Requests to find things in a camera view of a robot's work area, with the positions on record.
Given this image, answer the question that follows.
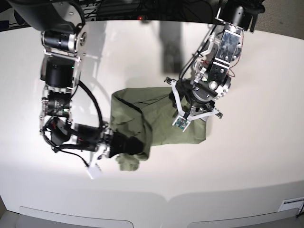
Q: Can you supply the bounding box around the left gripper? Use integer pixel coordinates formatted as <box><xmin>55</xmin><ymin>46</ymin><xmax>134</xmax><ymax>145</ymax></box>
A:
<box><xmin>168</xmin><ymin>82</ymin><xmax>215</xmax><ymax>119</ymax></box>

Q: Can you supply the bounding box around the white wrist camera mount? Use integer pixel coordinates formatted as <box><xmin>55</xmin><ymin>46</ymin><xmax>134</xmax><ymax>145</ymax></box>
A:
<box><xmin>86</xmin><ymin>144</ymin><xmax>110</xmax><ymax>180</ymax></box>
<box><xmin>164</xmin><ymin>77</ymin><xmax>223</xmax><ymax>132</ymax></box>

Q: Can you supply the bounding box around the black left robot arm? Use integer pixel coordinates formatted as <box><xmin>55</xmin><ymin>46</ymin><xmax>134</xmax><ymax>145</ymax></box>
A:
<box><xmin>165</xmin><ymin>0</ymin><xmax>265</xmax><ymax>123</ymax></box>

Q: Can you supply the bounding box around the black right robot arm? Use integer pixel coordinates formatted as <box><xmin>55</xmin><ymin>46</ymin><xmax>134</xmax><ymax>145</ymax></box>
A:
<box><xmin>9</xmin><ymin>0</ymin><xmax>147</xmax><ymax>159</ymax></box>

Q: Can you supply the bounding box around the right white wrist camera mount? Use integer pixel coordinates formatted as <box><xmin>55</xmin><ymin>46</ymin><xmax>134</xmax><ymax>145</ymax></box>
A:
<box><xmin>86</xmin><ymin>144</ymin><xmax>110</xmax><ymax>180</ymax></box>

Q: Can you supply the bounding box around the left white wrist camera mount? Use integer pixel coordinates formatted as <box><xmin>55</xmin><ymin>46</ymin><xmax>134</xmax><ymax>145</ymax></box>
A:
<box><xmin>164</xmin><ymin>77</ymin><xmax>223</xmax><ymax>132</ymax></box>

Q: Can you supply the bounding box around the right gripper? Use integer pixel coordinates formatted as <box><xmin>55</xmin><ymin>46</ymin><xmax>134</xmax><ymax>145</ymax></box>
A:
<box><xmin>97</xmin><ymin>128</ymin><xmax>151</xmax><ymax>159</ymax></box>

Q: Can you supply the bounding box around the green T-shirt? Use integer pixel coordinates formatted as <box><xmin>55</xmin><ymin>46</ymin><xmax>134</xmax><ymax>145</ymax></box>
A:
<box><xmin>110</xmin><ymin>87</ymin><xmax>206</xmax><ymax>171</ymax></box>

